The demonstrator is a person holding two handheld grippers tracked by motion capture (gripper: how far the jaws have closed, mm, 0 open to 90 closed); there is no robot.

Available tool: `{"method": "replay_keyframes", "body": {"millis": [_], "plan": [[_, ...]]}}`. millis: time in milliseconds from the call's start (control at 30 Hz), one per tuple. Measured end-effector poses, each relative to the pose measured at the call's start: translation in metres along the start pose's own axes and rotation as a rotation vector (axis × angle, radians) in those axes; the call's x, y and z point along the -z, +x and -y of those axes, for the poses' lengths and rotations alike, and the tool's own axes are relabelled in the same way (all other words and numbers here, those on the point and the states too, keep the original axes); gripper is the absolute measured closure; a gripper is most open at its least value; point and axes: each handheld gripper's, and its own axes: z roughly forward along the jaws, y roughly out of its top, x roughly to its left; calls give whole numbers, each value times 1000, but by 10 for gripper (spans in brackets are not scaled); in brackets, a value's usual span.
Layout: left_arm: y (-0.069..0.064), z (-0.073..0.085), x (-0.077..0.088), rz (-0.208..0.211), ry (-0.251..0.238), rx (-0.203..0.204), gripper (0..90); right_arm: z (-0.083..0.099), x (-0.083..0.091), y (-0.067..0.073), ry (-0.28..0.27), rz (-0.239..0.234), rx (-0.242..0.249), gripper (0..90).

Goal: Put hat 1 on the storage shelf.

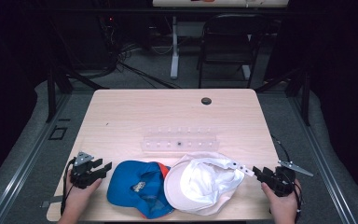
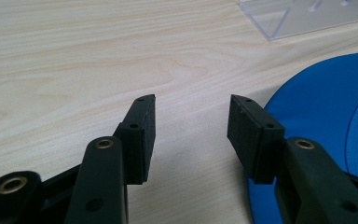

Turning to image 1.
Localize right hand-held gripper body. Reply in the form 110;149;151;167
265;160;314;198

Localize person's right hand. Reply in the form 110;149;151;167
260;178;303;224

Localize blue and orange cap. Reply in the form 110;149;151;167
106;160;175;220

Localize clear acrylic rack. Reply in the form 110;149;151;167
141;125;221;154

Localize white cap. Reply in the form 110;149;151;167
163;151;255;217

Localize grey tape strip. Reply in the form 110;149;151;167
39;195;65;209

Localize black metal stand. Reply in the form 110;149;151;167
45;60;110;124
255;66;312;127

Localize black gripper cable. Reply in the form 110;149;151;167
270;134;304;222
60;158;76;217

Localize white desk leg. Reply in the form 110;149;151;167
170;15;181;80

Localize aluminium floor rail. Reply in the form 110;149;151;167
0;92;73;224
287;92;358;224

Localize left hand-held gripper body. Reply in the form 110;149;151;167
70;151;103;189

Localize bundle of floor cables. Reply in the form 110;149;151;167
97;15;183;90

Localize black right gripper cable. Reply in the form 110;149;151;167
270;134;304;222

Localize black folding chair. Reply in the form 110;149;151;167
196;13;269;90

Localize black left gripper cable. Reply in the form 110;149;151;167
60;158;76;217

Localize person's left hand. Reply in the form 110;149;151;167
64;169;103;217

